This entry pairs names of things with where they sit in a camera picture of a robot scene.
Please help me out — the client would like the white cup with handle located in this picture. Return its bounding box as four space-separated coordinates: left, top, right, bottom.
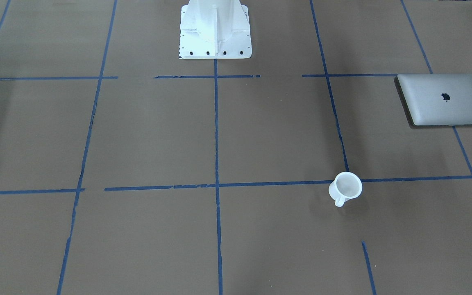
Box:
328 172 363 207

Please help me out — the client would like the grey closed laptop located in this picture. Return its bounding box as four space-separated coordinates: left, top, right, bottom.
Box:
397 73 472 127

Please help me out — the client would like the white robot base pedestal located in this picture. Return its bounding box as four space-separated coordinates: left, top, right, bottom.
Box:
179 0 252 59

